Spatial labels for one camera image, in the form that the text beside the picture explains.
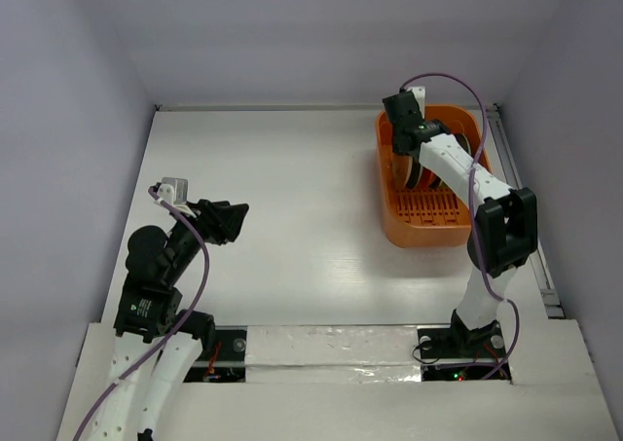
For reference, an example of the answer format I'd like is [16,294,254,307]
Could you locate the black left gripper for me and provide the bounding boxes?
[165,196,248,281]

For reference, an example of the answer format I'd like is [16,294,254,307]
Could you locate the cream plate with calligraphy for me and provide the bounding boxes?
[391,154,414,189]

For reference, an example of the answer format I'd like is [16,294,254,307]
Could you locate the blue patterned plate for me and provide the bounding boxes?
[406,158,424,189]
[454,132,471,155]

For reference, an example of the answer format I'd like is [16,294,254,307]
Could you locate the orange plate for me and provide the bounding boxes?
[418,168,439,189]

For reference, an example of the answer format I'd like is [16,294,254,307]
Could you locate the amber plate with black motif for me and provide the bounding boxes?
[430,175,451,190]

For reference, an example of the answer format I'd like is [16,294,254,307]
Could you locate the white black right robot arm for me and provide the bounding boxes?
[383,88,538,355]

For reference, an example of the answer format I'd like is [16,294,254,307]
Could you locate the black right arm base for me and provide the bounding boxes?
[415,311,501,364]

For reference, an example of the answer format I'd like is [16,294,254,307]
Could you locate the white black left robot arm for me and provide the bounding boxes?
[74,196,249,440]

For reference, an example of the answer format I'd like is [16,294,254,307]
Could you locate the orange plastic dish rack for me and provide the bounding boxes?
[376,104,482,248]

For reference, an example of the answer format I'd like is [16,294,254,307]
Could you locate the left base electronics wiring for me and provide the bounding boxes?
[187,328,248,384]

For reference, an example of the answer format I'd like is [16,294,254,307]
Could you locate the base electronics wiring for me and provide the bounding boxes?
[413,343,512,383]
[187,328,248,384]

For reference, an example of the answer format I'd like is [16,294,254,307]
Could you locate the silver foil covered beam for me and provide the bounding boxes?
[244,325,421,385]

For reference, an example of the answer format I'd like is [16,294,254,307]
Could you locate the right base electronics wiring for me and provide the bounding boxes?
[413,343,512,383]

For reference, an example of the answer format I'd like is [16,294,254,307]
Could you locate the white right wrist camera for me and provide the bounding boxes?
[408,86,426,118]

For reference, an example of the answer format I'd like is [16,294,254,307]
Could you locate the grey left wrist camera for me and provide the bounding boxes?
[155,177,189,206]

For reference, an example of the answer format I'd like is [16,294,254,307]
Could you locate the aluminium rail right edge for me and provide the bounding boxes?
[487,106,566,319]

